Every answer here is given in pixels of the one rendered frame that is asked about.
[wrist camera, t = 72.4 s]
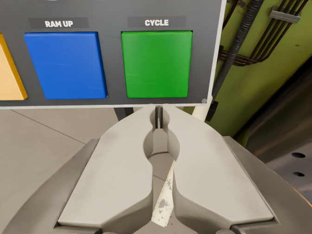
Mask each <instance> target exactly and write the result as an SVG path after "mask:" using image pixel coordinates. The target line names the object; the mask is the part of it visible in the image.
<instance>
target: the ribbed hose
mask: <svg viewBox="0 0 312 234"><path fill-rule="evenodd" d="M263 1H264V0H251V2H250V4H249V6H248V9H247V11H246V13H245V16H244V18H243V20H242V22H241V25H240V27H239V30H238V32H237V34H236V36H235V38H234V41H233V43H232V45H231V47H230V50H229V52H228V54H227V57H226V59H225V61H224V63H223V66H222V68H221V70H220V73H219V75H218V77H217V80H216V82H215V84H214V86H213V88H212V94H211V95H212V97H213V99H212V102H211V105H210V107H209V110H208V113H207V116H206V118H205V120H206V121H209V122H210V120H211V119H212V117H213V115H214V113H215V112H216V109H217V106H218V102H216V101H214V100H215V98H216V96H217V94H218V92H219V90H220V88H221V86H222V84H223V82H224V80H225V78H226V76H227V74H228V72H229V70H230V68H231V66H232V64H233V62H234V59H235V58H236V56H237V54H238V52H239V50H240V48H241V46H242V44H243V42H244V40H245V38H246V36H247V34H248V32H249V30H250V28H251V26H252V24H253V22H254V20H255V18H256V16H257V13H258V11H259V10H260V8H261V6H262V4H263Z"/></svg>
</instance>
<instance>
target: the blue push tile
mask: <svg viewBox="0 0 312 234"><path fill-rule="evenodd" d="M24 39H25V42H26V45H27V48H28V50H29V53H30V56H31V59H32V62H33V65H34V68H35V70H36V73H37V75H38V78H39V81H40V84H41V87H42V90H43V93H44V96H45V98H46V99H101V98H106V97H107V95H108V92H107V86H106V80H105V74H104V66H103V60H102V54H101V48H100V43H99V36H98V32H30V33H26V34H24Z"/></svg>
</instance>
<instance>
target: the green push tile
mask: <svg viewBox="0 0 312 234"><path fill-rule="evenodd" d="M192 40H193V33H192V32H191V31H190V30H184V31H124V32H122V34H121V41H122V50H123V63H124V73H125V82H126V91H127V97H128V98H185V97H187V95H188V88H189V73H190V62H191V51H192Z"/></svg>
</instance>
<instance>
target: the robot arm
mask: <svg viewBox="0 0 312 234"><path fill-rule="evenodd" d="M158 115H159V123H160V128H161V129H163V130H164V131H165V132H166V133H167V135H168V145H167V151H168V152H169V153H170V154H171V155H172V157H173V158H174V160H175V163H174V166H173V183H172V198H173V204H174V211H175V216H176V218H177V220H178V221H179V222H180V223H182V224H183V225H185V226H187V227H189V228H190V229H192V230H194V231H196V232H197V233H199V234H312V205H311V204H310V203H309V202H308V201H307V200H306V199H305V197H303V196H302V195H301V194H300V193H299V192H298V191H297V190H296V189H295V188H294V187H293V186H292V185H290V184H289V183H288V182H287V181H286V180H285V179H283V178H282V177H281V176H280V175H278V174H277V173H276V172H274V171H273V170H272V169H271V168H269V167H268V166H267V165H265V164H264V163H263V162H262V161H261V160H259V159H258V158H257V157H255V156H254V155H253V154H252V153H250V152H249V151H248V150H247V149H245V148H244V147H243V146H241V145H240V144H239V143H238V142H236V141H235V140H234V139H233V138H232V137H230V136H222V135H221V134H219V133H218V132H217V131H216V130H214V129H213V128H212V127H210V126H209V125H208V124H206V123H205V122H203V121H202V120H200V119H198V118H196V117H194V116H192V115H190V114H188V113H186V112H184V111H182V110H180V109H178V108H176V107H174V106H172V105H170V104H162V105H154V104H149V105H147V106H145V107H143V108H141V109H140V110H138V111H136V112H134V113H133V114H131V115H129V116H127V117H126V118H124V119H122V120H121V121H119V122H118V123H116V124H115V125H113V126H112V127H111V128H109V129H108V130H107V131H106V132H105V133H104V134H103V135H102V136H101V137H100V138H99V139H91V140H90V141H89V142H88V143H87V144H86V145H85V146H83V147H82V148H81V149H80V150H79V151H78V152H77V153H76V154H75V155H73V156H72V157H71V158H70V159H69V160H68V161H67V162H66V163H65V164H64V165H62V166H61V167H60V168H59V169H58V170H57V171H56V172H55V173H54V174H53V175H51V176H50V177H49V178H48V179H47V180H46V181H45V182H44V183H43V184H42V185H41V186H40V187H39V188H38V189H37V190H36V191H35V192H34V193H33V194H32V195H31V196H30V197H29V198H28V199H27V200H26V202H25V203H24V204H23V205H22V206H21V207H20V209H19V210H18V211H17V213H16V214H15V215H14V216H13V218H12V219H11V220H10V221H9V223H8V224H7V226H6V227H5V228H4V230H3V231H2V233H1V234H133V233H134V232H136V231H137V230H139V229H140V228H142V227H143V226H145V225H146V224H148V223H149V222H150V220H151V218H152V215H153V168H152V165H151V163H150V162H149V161H148V158H149V156H150V155H151V154H152V152H153V132H154V131H155V129H158Z"/></svg>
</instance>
